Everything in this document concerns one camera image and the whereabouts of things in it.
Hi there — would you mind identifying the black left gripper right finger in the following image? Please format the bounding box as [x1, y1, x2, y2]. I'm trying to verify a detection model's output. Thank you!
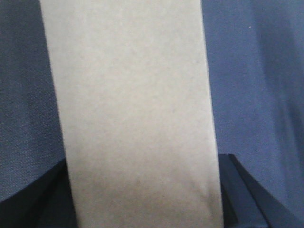
[218, 154, 293, 228]

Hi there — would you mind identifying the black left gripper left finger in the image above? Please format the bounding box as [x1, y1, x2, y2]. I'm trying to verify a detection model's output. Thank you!
[0, 159, 78, 228]

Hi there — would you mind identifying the brown cardboard package box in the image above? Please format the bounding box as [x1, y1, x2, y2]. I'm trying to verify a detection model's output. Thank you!
[40, 0, 223, 228]

